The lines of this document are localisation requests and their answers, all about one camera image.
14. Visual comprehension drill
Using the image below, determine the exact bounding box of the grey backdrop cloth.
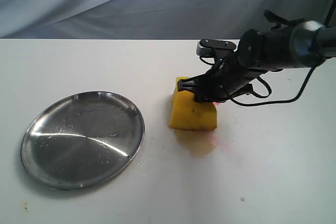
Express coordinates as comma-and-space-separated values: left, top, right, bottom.
1, 0, 332, 39

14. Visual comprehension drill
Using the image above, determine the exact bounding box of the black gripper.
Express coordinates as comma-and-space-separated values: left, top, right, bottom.
177, 52, 254, 103

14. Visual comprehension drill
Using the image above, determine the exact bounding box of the round stainless steel plate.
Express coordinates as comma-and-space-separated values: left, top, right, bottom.
20, 91, 145, 190

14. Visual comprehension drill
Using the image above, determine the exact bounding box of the yellowish liquid spill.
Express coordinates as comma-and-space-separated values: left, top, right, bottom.
174, 130, 217, 158

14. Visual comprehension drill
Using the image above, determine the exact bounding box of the yellow sponge block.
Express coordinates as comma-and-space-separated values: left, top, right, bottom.
169, 87, 217, 131

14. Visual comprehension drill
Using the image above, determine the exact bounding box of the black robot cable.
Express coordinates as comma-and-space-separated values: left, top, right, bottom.
230, 6, 334, 107

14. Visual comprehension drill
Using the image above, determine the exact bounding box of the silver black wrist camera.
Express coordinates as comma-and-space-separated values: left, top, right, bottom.
196, 39, 237, 57

